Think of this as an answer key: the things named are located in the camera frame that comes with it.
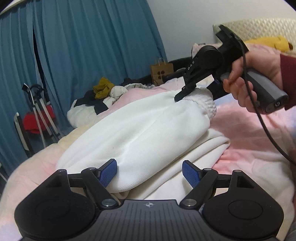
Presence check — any person's right hand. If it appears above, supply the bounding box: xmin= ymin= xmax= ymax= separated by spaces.
xmin=223 ymin=51 xmax=283 ymax=113

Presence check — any dark red sleeve forearm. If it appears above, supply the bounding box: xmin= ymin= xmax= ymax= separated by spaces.
xmin=280 ymin=55 xmax=296 ymax=110

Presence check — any black framed panel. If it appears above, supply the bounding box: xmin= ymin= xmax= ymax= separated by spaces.
xmin=14 ymin=112 xmax=34 ymax=158

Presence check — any mustard yellow garment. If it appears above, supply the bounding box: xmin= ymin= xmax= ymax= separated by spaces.
xmin=93 ymin=77 xmax=115 ymax=99

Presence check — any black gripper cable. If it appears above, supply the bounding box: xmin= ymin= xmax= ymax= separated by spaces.
xmin=235 ymin=38 xmax=296 ymax=166

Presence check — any pastel tie-dye bed sheet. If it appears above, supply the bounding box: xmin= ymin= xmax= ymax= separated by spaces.
xmin=1 ymin=79 xmax=295 ymax=240

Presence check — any white knit jacket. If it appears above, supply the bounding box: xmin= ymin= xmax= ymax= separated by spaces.
xmin=56 ymin=87 xmax=230 ymax=199

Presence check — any yellow plush toy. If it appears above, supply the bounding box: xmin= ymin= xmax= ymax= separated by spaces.
xmin=245 ymin=35 xmax=293 ymax=52

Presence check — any red cloth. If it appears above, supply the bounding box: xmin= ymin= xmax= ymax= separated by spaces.
xmin=23 ymin=105 xmax=56 ymax=135

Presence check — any brown paper bag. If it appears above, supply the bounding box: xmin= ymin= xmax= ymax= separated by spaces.
xmin=150 ymin=58 xmax=174 ymax=86

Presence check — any beige quilted headboard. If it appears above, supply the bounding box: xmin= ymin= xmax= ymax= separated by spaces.
xmin=222 ymin=18 xmax=295 ymax=46

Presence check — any blue curtain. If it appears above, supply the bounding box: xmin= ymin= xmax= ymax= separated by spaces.
xmin=1 ymin=1 xmax=166 ymax=174

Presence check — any pile of white clothes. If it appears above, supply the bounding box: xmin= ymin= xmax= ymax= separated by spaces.
xmin=67 ymin=83 xmax=155 ymax=128

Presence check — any silver tripod stand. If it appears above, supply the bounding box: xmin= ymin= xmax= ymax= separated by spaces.
xmin=22 ymin=83 xmax=62 ymax=147

